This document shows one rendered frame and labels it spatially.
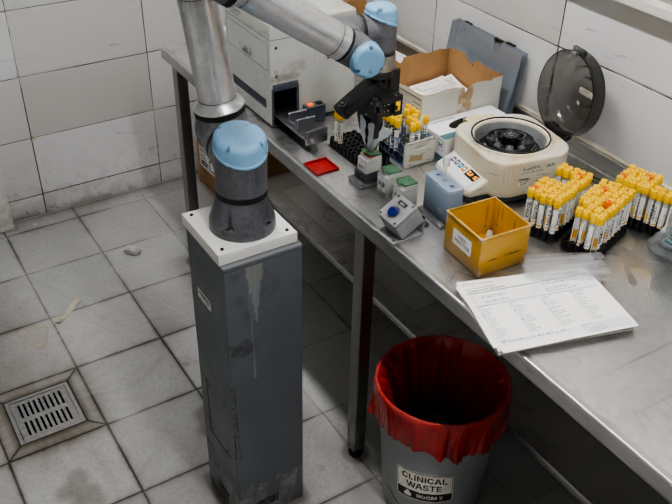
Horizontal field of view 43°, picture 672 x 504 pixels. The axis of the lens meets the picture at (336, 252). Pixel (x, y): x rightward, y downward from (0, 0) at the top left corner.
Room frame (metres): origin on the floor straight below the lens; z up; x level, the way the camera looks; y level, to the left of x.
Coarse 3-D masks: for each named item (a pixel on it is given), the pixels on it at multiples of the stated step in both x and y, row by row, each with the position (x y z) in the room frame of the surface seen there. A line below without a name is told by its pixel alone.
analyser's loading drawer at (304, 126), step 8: (280, 112) 2.17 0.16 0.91; (288, 112) 2.17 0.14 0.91; (296, 112) 2.11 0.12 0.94; (304, 112) 2.13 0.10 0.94; (280, 120) 2.13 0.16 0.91; (288, 120) 2.12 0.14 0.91; (296, 120) 2.11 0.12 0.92; (304, 120) 2.07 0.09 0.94; (312, 120) 2.09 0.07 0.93; (296, 128) 2.07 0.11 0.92; (304, 128) 2.07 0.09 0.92; (312, 128) 2.08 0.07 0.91; (320, 128) 2.04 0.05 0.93; (304, 136) 2.03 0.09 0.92; (312, 136) 2.02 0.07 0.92; (320, 136) 2.04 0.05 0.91
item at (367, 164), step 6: (360, 156) 1.87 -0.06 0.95; (366, 156) 1.86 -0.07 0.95; (372, 156) 1.86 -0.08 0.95; (378, 156) 1.86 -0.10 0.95; (360, 162) 1.86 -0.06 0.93; (366, 162) 1.84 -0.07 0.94; (372, 162) 1.85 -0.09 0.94; (378, 162) 1.86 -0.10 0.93; (360, 168) 1.86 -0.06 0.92; (366, 168) 1.84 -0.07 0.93; (372, 168) 1.85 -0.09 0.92; (378, 168) 1.86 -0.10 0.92
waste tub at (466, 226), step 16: (464, 208) 1.60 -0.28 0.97; (480, 208) 1.62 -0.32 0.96; (496, 208) 1.63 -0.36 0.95; (448, 224) 1.57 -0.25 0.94; (464, 224) 1.52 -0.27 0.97; (480, 224) 1.62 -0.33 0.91; (496, 224) 1.62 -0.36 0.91; (512, 224) 1.58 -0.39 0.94; (528, 224) 1.53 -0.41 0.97; (448, 240) 1.56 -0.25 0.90; (464, 240) 1.52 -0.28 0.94; (480, 240) 1.47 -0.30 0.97; (496, 240) 1.49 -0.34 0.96; (512, 240) 1.51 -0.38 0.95; (464, 256) 1.51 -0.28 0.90; (480, 256) 1.47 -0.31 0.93; (496, 256) 1.49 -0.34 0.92; (512, 256) 1.51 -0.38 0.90; (480, 272) 1.47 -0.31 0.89
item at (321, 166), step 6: (306, 162) 1.94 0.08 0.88; (312, 162) 1.95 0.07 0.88; (318, 162) 1.96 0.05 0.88; (324, 162) 1.96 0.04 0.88; (330, 162) 1.95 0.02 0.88; (312, 168) 1.92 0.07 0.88; (318, 168) 1.92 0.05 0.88; (324, 168) 1.93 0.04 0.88; (330, 168) 1.93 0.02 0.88; (336, 168) 1.92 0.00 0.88; (318, 174) 1.89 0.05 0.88
